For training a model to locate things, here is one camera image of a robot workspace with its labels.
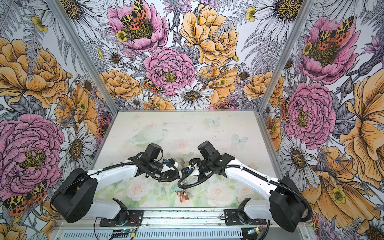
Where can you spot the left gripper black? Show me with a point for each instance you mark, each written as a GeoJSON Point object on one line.
{"type": "Point", "coordinates": [160, 178]}

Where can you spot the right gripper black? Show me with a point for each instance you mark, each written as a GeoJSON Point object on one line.
{"type": "Point", "coordinates": [201, 177]}

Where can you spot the metal key organizer plate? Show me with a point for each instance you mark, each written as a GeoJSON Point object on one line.
{"type": "Point", "coordinates": [183, 165]}

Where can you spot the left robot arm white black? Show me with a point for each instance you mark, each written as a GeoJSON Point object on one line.
{"type": "Point", "coordinates": [76, 198]}

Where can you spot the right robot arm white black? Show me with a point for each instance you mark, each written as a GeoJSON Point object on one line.
{"type": "Point", "coordinates": [283, 202]}

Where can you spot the red key tag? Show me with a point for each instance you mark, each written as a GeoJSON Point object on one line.
{"type": "Point", "coordinates": [183, 195]}

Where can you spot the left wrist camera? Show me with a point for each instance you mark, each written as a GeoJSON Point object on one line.
{"type": "Point", "coordinates": [167, 168]}

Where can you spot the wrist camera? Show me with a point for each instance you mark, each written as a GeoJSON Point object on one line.
{"type": "Point", "coordinates": [191, 171]}
{"type": "Point", "coordinates": [167, 168]}

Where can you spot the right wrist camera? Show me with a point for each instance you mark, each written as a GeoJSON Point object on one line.
{"type": "Point", "coordinates": [191, 171]}

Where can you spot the aluminium front rail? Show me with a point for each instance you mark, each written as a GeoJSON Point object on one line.
{"type": "Point", "coordinates": [189, 218]}

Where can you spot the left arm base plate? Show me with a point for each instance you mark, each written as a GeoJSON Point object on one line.
{"type": "Point", "coordinates": [127, 218]}

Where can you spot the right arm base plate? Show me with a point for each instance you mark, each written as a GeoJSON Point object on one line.
{"type": "Point", "coordinates": [234, 217]}

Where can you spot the white vented cable duct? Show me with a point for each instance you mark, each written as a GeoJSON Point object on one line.
{"type": "Point", "coordinates": [153, 234]}

